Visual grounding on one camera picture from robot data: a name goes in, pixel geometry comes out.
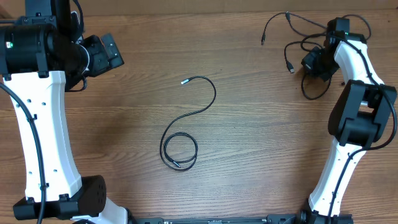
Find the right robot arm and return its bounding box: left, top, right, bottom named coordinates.
left=294, top=16, right=397, bottom=223

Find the cardboard wall panel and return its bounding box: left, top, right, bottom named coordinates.
left=0, top=0, right=398, bottom=18

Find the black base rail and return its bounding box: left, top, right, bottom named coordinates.
left=128, top=214, right=296, bottom=224

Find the black usb cable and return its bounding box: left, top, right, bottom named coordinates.
left=260, top=11, right=373, bottom=46
left=159, top=75, right=217, bottom=172
left=283, top=32, right=346, bottom=101

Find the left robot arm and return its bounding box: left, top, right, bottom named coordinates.
left=1, top=0, right=135, bottom=223

